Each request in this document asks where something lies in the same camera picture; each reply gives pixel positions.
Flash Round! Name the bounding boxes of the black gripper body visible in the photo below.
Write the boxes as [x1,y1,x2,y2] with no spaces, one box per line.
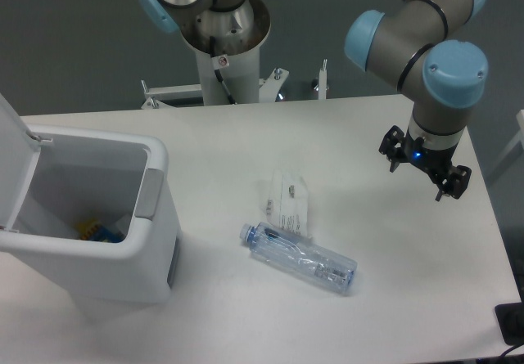
[403,129,461,176]

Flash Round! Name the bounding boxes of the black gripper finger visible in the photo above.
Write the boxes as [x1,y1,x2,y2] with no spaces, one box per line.
[378,125,405,172]
[429,165,472,201]

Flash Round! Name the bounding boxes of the clear plastic wrapper bag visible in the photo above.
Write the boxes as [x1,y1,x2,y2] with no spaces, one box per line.
[265,169,312,240]

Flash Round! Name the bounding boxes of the clear plastic water bottle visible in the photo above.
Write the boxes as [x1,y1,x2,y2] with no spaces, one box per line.
[239,222,357,295]

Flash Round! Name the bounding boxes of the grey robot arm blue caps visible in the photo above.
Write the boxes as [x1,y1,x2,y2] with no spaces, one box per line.
[138,0,489,199]

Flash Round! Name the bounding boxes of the white trash can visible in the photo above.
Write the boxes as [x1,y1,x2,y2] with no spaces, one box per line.
[1,124,180,303]

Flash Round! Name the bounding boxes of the yellow blue trash in bin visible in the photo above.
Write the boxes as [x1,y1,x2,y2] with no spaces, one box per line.
[75,218,124,243]

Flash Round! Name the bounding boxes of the white trash can lid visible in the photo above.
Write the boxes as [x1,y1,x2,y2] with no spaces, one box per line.
[1,96,52,229]

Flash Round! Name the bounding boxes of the black device at table edge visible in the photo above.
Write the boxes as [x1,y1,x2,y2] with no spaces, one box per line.
[495,302,523,345]

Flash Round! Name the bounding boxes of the white frame at right edge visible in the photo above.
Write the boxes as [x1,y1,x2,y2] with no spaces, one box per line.
[486,110,523,186]

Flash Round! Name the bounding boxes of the white metal mounting frame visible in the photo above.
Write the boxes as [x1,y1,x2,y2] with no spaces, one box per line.
[140,58,331,110]

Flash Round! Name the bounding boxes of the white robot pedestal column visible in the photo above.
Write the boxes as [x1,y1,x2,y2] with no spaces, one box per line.
[182,0,271,84]

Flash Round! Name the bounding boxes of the black cable on pedestal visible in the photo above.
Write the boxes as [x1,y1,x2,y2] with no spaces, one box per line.
[208,35,238,106]

